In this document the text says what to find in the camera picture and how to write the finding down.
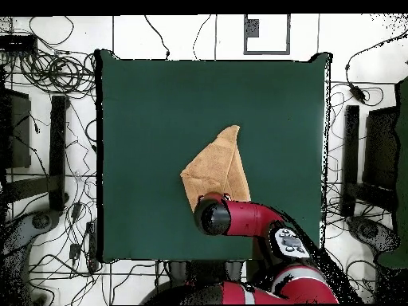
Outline coiled black cables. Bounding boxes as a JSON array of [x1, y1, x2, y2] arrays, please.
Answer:
[[18, 50, 96, 96]]

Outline grey square frame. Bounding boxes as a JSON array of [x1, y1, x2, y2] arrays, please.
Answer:
[[243, 14, 292, 56]]

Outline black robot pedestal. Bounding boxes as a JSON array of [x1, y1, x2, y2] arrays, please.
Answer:
[[167, 260, 248, 285]]

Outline black power adapter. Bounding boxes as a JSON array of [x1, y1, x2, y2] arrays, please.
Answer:
[[348, 81, 367, 104]]

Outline large black box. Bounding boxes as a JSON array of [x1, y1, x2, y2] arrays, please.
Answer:
[[0, 88, 32, 170], [362, 106, 399, 192]]

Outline black cable with plug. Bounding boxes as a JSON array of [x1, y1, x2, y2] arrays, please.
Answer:
[[143, 14, 171, 61]]

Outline dark stand base with knob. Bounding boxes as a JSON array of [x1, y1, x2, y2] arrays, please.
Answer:
[[0, 209, 61, 305], [346, 215, 401, 256]]

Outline tan terry towel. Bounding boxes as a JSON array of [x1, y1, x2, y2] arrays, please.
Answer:
[[179, 124, 252, 214]]

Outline black power strip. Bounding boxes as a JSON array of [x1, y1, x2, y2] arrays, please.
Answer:
[[84, 219, 100, 273]]

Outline flat black box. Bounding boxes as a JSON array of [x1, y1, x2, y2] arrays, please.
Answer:
[[0, 33, 37, 53]]

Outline dark green table cloth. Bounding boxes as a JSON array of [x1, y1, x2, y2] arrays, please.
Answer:
[[95, 49, 332, 264]]

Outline thin black cable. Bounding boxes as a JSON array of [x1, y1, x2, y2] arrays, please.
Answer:
[[191, 14, 213, 61]]

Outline black stand bar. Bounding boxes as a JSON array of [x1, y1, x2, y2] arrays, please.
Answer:
[[2, 95, 70, 213], [339, 104, 399, 219]]

